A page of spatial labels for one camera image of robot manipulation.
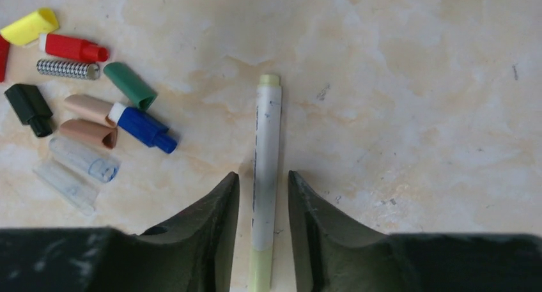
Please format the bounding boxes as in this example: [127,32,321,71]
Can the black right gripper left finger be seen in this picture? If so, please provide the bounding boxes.
[1,172,240,291]

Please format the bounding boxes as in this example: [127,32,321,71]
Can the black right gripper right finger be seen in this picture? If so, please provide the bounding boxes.
[288,171,541,291]

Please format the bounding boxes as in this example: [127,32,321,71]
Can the white pen with light-green cap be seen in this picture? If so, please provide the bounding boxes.
[249,74,282,291]

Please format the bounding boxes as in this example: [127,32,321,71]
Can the clear pen cap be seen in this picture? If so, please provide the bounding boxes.
[49,137,120,183]
[33,159,98,215]

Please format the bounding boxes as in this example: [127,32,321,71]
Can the blue pen cap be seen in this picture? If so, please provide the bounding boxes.
[108,102,177,154]

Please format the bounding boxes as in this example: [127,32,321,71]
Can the green pen cap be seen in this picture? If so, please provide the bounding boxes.
[104,62,157,111]

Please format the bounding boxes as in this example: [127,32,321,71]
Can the brown pen cap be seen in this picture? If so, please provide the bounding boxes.
[59,119,118,150]

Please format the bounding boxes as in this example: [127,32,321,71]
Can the beige pen cap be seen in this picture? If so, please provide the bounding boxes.
[64,94,116,128]

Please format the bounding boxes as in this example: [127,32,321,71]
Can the checkered pen cap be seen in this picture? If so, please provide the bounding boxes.
[36,59,100,81]

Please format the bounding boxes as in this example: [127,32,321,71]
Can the black pen cap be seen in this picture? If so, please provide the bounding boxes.
[4,83,53,138]

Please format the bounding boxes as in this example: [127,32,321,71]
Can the small red pen cap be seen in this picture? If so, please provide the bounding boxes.
[38,33,109,63]

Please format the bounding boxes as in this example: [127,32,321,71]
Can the yellow pen cap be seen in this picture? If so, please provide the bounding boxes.
[1,8,59,46]

